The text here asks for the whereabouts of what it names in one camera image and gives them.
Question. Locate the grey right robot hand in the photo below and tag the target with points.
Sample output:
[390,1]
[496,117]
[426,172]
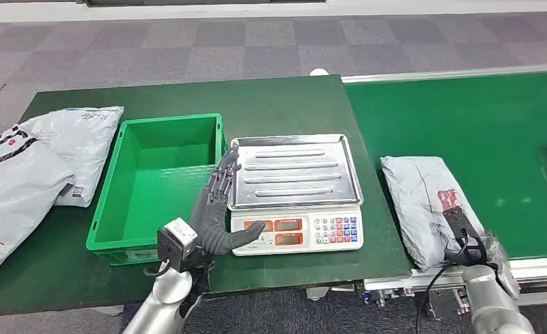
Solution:
[495,246]

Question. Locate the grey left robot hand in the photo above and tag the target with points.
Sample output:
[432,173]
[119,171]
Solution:
[209,216]

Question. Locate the grey parcel red print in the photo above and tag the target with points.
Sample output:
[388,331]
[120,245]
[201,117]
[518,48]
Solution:
[416,198]

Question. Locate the green plastic crate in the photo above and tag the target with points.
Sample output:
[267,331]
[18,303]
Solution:
[153,193]

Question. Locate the white electronic scale steel tray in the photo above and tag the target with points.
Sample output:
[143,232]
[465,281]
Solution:
[296,170]

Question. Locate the white table foot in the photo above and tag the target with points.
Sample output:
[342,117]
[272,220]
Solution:
[318,72]
[317,293]

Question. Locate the grey mailer bag small label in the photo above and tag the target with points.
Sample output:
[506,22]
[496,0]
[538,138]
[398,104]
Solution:
[84,147]

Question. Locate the large grey bag black print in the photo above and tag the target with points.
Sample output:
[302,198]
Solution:
[15,193]

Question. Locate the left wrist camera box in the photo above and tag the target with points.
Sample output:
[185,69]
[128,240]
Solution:
[179,235]

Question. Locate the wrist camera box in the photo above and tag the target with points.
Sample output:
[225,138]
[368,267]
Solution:
[460,226]
[179,235]

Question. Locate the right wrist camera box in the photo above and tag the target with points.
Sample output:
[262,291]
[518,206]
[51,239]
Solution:
[460,226]

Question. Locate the green conveyor belt aluminium frame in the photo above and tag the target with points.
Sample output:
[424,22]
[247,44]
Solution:
[485,120]

